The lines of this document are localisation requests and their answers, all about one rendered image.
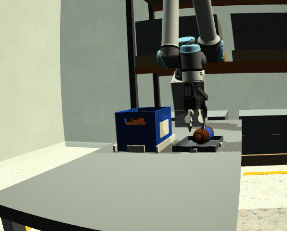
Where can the cream flat bar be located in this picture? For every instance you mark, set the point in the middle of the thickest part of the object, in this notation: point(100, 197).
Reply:
point(160, 147)

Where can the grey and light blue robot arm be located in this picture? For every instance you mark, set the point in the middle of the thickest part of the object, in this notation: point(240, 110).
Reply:
point(184, 53)

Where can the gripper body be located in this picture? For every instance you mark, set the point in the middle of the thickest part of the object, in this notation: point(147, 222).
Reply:
point(194, 100)

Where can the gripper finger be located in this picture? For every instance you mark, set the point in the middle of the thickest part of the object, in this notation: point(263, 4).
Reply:
point(188, 119)
point(202, 115)

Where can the dark blue crate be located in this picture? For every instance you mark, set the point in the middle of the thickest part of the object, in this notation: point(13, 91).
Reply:
point(157, 127)

